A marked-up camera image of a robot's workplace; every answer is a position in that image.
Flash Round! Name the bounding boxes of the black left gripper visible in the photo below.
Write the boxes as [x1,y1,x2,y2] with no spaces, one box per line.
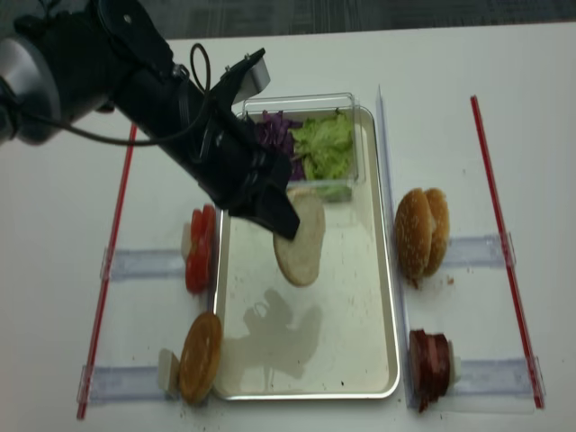
[188,115,300,240]

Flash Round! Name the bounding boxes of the pale bun bottom slice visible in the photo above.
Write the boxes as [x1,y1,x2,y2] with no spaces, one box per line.
[273,188,326,287]

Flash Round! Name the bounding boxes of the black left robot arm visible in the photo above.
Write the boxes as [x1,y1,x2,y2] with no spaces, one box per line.
[1,1,300,239]

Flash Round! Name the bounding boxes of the rear tomato slice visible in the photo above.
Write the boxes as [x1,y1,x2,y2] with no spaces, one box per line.
[190,204,216,253]

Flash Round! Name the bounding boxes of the tomato slice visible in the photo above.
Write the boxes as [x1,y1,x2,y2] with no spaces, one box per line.
[185,242,212,294]
[190,204,216,253]

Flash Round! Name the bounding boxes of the green lettuce leaves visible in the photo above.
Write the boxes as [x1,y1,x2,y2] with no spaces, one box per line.
[290,110,356,203]

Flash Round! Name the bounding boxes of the white tomato pusher block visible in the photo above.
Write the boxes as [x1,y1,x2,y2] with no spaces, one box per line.
[181,222,192,262]

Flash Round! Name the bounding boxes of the front tomato slice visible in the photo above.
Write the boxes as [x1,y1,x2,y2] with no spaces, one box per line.
[185,242,212,294]

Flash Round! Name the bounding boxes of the sliced meat patties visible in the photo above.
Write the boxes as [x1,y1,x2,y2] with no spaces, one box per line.
[409,329,453,413]

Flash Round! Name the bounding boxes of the white meat pusher block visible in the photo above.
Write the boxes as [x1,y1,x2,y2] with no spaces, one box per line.
[448,342,462,389]

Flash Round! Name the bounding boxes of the shredded purple cabbage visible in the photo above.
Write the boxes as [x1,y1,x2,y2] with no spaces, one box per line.
[256,111,305,181]

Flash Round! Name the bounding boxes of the clear plastic salad container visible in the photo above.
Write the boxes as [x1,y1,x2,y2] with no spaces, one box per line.
[239,93,365,203]

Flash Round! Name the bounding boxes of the front sesame bun top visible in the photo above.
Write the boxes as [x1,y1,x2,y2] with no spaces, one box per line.
[394,188,435,279]

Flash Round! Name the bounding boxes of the sesame bun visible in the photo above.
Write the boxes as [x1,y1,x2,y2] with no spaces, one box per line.
[424,188,450,276]
[394,188,435,279]

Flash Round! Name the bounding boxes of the metal serving tray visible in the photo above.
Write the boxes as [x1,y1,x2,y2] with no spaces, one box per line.
[213,107,400,401]

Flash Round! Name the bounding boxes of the rear sesame bun top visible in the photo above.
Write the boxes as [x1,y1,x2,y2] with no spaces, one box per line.
[424,188,450,276]

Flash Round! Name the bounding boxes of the brown bun bottom slice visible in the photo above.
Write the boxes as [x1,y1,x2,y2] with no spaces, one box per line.
[179,311,223,405]

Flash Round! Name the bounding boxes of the white bun pusher block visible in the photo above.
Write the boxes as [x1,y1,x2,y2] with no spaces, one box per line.
[157,348,180,400]

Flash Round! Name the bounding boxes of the right red strip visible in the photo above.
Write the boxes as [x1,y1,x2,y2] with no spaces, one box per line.
[470,95,545,410]

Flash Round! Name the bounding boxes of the red strip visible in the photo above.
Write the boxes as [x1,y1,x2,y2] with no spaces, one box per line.
[470,95,545,410]
[76,146,133,421]

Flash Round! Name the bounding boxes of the left lower clear track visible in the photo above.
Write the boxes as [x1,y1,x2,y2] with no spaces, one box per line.
[76,365,171,404]

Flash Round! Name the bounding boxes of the left red strip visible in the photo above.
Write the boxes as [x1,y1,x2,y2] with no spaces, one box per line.
[76,146,133,421]

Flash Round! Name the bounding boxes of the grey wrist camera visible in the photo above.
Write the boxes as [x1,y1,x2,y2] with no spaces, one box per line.
[220,48,271,104]

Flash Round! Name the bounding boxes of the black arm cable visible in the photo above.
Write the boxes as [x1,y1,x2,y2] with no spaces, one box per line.
[8,42,217,148]

